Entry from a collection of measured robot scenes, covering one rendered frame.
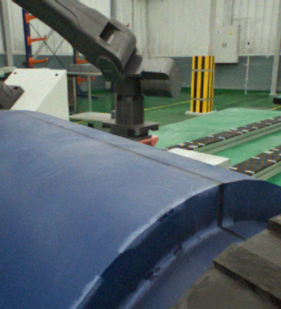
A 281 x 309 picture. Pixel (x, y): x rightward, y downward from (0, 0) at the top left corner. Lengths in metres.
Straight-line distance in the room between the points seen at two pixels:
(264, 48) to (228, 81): 1.47
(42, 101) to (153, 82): 0.38
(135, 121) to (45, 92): 0.34
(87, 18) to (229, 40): 11.41
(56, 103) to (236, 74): 11.31
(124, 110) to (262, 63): 11.26
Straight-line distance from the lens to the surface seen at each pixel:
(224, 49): 12.04
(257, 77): 11.93
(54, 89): 0.95
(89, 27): 0.62
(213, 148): 0.95
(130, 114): 0.67
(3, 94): 0.99
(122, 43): 0.62
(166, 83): 0.62
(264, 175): 0.75
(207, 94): 6.96
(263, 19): 12.00
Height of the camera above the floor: 1.01
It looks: 15 degrees down
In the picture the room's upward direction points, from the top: straight up
